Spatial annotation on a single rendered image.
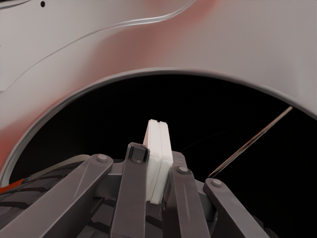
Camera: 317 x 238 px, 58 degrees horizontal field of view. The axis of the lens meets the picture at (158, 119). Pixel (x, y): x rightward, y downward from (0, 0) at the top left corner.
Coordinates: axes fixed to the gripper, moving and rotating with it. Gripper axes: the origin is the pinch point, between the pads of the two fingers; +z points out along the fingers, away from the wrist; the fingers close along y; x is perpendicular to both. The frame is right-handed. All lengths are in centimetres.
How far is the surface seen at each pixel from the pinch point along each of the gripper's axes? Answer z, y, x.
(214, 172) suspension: 47, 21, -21
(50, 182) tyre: 13.7, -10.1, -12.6
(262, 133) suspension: 44, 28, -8
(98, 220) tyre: 4.6, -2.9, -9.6
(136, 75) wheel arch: 28.9, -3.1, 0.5
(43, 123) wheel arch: 38.2, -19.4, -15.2
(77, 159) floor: 168, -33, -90
